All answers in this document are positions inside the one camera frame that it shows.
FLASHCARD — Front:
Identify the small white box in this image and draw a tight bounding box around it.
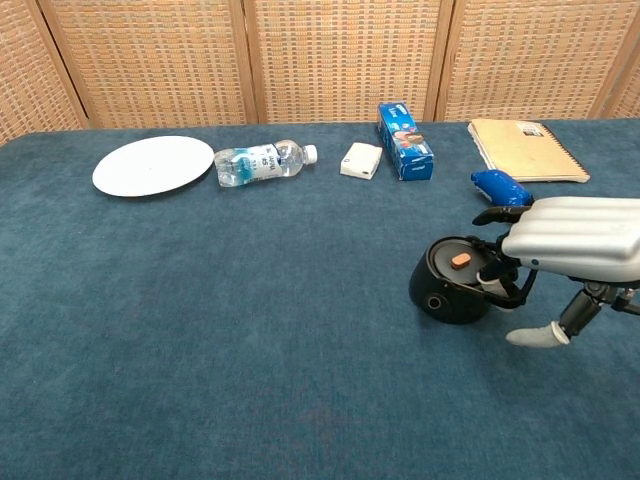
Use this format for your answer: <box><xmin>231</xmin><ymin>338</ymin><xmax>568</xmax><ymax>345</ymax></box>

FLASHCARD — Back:
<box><xmin>339</xmin><ymin>141</ymin><xmax>384</xmax><ymax>181</ymax></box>

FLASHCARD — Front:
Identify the tan spiral notebook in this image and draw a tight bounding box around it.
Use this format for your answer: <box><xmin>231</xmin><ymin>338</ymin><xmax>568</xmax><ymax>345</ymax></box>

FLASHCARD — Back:
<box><xmin>467</xmin><ymin>118</ymin><xmax>591</xmax><ymax>184</ymax></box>

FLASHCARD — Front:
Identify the white round plate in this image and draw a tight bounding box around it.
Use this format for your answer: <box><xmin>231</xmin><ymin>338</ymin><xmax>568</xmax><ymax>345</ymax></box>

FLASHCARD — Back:
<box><xmin>91</xmin><ymin>135</ymin><xmax>216</xmax><ymax>198</ymax></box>

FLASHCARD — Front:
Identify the blue foil snack wrapper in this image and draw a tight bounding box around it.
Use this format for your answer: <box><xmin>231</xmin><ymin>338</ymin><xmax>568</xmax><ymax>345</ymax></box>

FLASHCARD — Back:
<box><xmin>470</xmin><ymin>168</ymin><xmax>535</xmax><ymax>208</ymax></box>

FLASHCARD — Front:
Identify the clear plastic water bottle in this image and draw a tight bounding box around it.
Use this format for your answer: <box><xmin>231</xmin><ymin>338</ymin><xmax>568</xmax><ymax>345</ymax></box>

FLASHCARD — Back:
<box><xmin>213</xmin><ymin>139</ymin><xmax>320</xmax><ymax>189</ymax></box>

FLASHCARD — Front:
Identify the woven folding screen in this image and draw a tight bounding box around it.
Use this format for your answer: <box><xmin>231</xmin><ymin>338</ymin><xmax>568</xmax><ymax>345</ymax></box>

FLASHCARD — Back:
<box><xmin>0</xmin><ymin>0</ymin><xmax>640</xmax><ymax>147</ymax></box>

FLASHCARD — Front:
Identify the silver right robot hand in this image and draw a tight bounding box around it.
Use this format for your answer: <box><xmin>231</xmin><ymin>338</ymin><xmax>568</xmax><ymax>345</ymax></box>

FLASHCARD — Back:
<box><xmin>472</xmin><ymin>196</ymin><xmax>640</xmax><ymax>348</ymax></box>

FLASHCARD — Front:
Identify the blue cookie box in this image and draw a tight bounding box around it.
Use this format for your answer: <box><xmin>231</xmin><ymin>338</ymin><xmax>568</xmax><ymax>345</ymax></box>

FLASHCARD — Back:
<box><xmin>377</xmin><ymin>102</ymin><xmax>435</xmax><ymax>183</ymax></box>

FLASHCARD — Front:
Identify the black kettle with handle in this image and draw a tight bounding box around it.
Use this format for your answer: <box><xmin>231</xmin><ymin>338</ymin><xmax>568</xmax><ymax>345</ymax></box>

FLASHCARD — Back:
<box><xmin>408</xmin><ymin>234</ymin><xmax>539</xmax><ymax>326</ymax></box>

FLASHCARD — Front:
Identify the blue table cloth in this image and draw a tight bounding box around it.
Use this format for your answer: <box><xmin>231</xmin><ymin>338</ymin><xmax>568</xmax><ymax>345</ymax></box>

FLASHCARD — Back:
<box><xmin>0</xmin><ymin>117</ymin><xmax>640</xmax><ymax>480</ymax></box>

